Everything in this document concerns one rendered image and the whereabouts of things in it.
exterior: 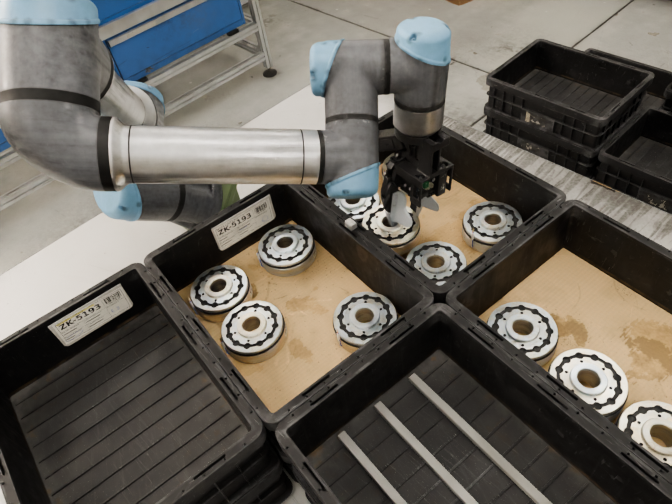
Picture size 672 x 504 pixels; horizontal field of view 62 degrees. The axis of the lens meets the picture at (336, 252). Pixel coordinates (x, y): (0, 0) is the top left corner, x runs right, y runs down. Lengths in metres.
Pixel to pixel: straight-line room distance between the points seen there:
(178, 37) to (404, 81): 2.18
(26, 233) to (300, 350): 2.05
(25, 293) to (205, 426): 0.66
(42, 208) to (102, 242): 1.49
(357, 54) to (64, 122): 0.38
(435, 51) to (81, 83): 0.45
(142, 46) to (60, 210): 0.83
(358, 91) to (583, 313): 0.49
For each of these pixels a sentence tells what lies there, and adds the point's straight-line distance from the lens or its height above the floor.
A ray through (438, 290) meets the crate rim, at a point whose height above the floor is 0.93.
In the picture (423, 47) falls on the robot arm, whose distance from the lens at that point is 0.78.
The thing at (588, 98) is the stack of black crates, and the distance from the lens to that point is 2.03.
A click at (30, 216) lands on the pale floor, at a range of 2.89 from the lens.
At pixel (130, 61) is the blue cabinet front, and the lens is 2.82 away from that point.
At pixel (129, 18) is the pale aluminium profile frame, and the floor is 0.60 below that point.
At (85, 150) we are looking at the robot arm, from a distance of 0.75.
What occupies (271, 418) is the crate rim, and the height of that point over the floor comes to 0.93.
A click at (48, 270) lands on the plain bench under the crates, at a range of 1.43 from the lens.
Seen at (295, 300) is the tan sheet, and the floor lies 0.83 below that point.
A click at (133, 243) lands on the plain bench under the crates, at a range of 1.38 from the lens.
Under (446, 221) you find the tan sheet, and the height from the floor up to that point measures 0.83.
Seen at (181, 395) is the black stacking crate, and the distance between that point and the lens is 0.93.
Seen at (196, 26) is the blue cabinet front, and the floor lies 0.42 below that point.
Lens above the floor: 1.59
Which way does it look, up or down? 48 degrees down
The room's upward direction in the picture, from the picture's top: 11 degrees counter-clockwise
